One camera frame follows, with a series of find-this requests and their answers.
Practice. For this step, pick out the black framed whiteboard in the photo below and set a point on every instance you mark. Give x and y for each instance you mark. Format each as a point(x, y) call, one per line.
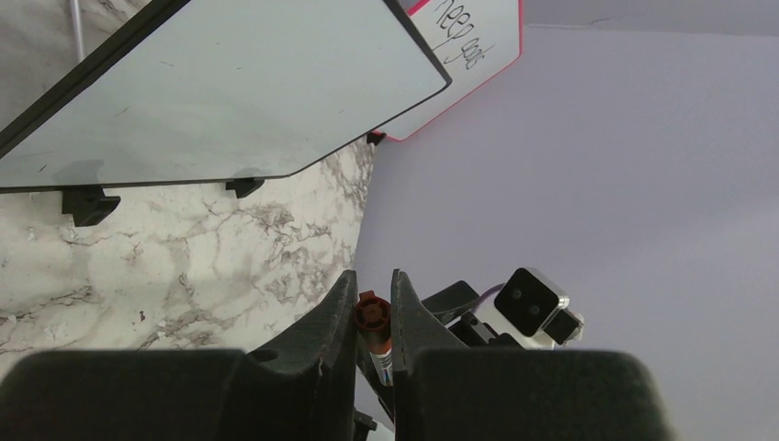
point(190, 92)

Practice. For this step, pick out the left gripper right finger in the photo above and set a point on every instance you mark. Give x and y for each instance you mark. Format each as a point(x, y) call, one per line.
point(581, 395)

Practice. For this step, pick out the white red marker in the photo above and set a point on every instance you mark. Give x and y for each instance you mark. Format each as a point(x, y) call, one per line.
point(382, 363)

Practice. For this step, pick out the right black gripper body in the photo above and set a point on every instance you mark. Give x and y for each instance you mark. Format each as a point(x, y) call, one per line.
point(462, 316)

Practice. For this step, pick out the aluminium side rail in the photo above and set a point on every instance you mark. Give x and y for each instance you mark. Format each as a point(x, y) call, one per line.
point(77, 25)

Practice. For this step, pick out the red marker cap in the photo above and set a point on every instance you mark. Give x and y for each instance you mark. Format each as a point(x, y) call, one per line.
point(372, 318)

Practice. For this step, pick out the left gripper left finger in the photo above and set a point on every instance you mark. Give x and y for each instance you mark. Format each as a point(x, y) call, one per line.
point(297, 386)

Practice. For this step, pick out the pink framed whiteboard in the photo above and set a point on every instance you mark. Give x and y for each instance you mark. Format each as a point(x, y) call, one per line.
point(474, 41)

